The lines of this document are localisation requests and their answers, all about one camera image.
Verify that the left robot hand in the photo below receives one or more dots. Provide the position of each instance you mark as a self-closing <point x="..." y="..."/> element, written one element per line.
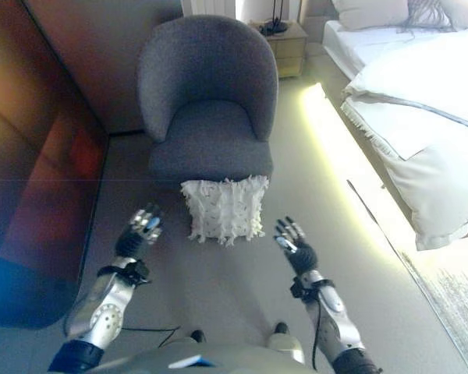
<point x="142" y="230"/>

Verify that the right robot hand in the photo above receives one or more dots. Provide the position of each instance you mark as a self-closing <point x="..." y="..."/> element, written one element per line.
<point x="301" y="251"/>

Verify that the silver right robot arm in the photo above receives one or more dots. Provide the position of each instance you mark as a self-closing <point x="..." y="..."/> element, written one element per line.
<point x="331" y="315"/>

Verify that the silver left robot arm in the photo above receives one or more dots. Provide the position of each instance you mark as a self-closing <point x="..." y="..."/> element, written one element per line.
<point x="101" y="304"/>

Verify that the white fringed cushion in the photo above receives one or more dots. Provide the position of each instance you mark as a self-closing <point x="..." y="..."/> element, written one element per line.
<point x="226" y="208"/>

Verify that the right robot leg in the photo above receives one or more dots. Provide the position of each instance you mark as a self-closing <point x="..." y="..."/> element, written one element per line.
<point x="284" y="341"/>

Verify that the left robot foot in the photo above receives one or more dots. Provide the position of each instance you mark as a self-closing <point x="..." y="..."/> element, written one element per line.
<point x="197" y="335"/>

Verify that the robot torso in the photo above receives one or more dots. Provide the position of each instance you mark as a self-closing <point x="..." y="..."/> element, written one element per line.
<point x="179" y="356"/>

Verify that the grey upholstered armchair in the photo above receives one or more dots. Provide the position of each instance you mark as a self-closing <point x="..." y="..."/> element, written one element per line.
<point x="208" y="97"/>

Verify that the grey patterned rug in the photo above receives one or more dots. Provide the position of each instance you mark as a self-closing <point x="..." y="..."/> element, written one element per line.
<point x="450" y="300"/>

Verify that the bed with white duvet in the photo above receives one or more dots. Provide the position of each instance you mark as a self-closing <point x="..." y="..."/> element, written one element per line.
<point x="425" y="117"/>

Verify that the beige wooden nightstand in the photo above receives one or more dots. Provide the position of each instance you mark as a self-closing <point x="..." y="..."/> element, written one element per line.
<point x="288" y="48"/>

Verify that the white bed mattress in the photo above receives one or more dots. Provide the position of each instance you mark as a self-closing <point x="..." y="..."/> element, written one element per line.
<point x="347" y="43"/>

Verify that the black lamp base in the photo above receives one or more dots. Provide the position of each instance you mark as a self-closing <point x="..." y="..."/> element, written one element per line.
<point x="273" y="25"/>

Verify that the white radiator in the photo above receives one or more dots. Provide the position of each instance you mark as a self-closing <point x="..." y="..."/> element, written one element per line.
<point x="208" y="8"/>

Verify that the white pillow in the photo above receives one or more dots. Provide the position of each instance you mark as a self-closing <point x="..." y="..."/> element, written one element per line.
<point x="368" y="11"/>

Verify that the grey tasselled throw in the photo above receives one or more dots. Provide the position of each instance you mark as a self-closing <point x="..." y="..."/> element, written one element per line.
<point x="425" y="17"/>

